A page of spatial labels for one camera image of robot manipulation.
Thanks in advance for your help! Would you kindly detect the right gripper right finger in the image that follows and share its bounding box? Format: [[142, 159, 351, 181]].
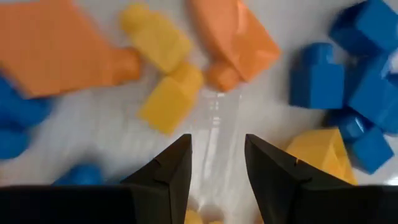
[[244, 134, 398, 224]]

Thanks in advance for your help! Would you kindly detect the translucent white table sheet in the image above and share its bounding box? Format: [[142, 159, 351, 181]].
[[0, 0, 398, 224]]

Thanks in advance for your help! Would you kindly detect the blue toy block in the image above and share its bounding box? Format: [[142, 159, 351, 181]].
[[326, 108, 395, 175], [0, 74, 53, 160], [52, 163, 105, 187], [328, 0, 398, 55], [289, 42, 345, 110], [347, 52, 398, 135]]

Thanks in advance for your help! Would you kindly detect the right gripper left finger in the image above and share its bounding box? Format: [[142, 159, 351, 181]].
[[0, 134, 193, 224]]

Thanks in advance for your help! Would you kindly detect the orange toy block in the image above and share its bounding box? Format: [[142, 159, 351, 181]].
[[186, 0, 282, 93], [0, 0, 142, 99]]

